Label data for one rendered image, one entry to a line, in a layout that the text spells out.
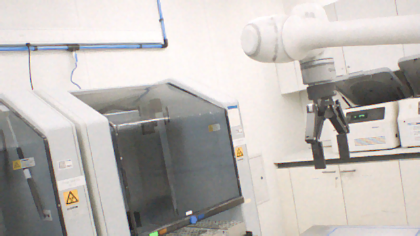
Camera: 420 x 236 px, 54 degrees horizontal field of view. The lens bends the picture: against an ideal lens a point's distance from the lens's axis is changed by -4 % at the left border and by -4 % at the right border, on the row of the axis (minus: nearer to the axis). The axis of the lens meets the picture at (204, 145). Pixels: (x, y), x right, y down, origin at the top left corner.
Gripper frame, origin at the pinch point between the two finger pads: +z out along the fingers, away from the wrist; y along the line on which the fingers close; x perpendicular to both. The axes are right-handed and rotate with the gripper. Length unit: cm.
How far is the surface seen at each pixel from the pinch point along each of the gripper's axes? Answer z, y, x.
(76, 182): -4, -35, 75
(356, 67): -39, 248, 104
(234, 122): -13, 48, 75
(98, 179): -3, -27, 75
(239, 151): 0, 48, 75
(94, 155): -11, -26, 75
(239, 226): 34, 38, 73
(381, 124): 10, 219, 77
